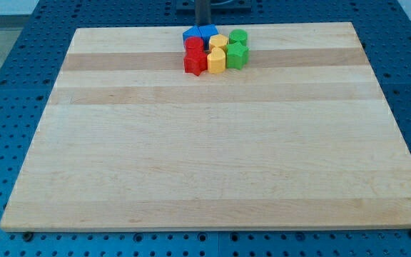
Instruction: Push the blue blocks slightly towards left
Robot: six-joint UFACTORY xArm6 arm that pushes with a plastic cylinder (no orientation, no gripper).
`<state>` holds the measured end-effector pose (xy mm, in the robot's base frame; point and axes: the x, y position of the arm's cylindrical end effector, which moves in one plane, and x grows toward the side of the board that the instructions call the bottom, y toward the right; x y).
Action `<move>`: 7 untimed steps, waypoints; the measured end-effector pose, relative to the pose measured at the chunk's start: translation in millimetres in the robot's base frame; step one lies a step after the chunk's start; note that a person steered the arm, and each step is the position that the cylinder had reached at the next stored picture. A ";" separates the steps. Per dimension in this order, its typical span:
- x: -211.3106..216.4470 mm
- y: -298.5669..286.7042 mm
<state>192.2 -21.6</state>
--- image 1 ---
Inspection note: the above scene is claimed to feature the blue cube block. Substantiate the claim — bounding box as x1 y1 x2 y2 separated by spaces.
198 24 219 50

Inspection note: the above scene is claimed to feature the red star block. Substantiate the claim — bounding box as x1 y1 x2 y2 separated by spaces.
183 51 208 76

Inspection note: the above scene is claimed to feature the yellow heart block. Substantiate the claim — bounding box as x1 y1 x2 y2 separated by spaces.
207 47 226 74

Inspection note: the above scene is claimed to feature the green star block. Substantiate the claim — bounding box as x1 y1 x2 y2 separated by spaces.
226 42 249 70

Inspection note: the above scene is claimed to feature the red cylinder block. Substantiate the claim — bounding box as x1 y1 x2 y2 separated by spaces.
184 36 204 53

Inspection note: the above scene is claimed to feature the yellow hexagon block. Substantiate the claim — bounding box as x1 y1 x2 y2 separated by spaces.
208 34 229 52

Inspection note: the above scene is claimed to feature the green cylinder block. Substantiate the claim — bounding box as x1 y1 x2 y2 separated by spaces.
229 29 248 46

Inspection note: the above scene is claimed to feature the wooden board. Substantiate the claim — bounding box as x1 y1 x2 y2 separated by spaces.
0 22 411 232

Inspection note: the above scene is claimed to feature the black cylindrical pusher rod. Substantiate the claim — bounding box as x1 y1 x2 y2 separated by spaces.
194 0 212 26

